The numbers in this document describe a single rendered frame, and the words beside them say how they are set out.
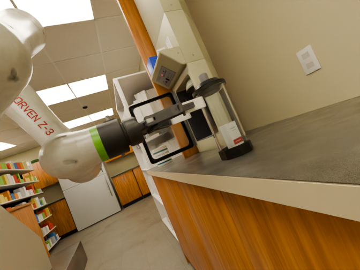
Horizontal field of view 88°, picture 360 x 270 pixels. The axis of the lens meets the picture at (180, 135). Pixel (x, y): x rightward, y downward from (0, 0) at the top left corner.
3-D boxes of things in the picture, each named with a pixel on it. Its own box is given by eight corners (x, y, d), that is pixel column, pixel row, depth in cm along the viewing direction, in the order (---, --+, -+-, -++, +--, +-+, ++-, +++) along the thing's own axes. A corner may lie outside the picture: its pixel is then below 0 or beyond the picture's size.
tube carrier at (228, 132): (239, 145, 64) (214, 89, 65) (261, 141, 53) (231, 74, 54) (213, 158, 60) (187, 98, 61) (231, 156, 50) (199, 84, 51)
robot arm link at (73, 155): (36, 186, 37) (21, 136, 39) (60, 188, 48) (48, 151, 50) (107, 157, 41) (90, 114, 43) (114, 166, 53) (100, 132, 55)
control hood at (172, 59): (171, 88, 126) (165, 75, 127) (186, 62, 96) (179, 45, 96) (156, 93, 122) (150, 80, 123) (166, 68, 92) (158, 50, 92)
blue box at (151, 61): (165, 74, 125) (160, 62, 125) (169, 66, 115) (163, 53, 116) (151, 78, 122) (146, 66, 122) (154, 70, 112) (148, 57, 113)
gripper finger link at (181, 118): (172, 124, 59) (172, 125, 60) (192, 117, 61) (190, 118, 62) (169, 115, 59) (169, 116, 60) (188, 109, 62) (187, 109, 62)
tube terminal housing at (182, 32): (229, 139, 132) (186, 42, 136) (260, 129, 101) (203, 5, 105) (199, 152, 124) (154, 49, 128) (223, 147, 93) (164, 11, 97)
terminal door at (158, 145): (194, 146, 122) (171, 91, 124) (151, 165, 116) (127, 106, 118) (194, 146, 123) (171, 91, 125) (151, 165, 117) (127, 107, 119)
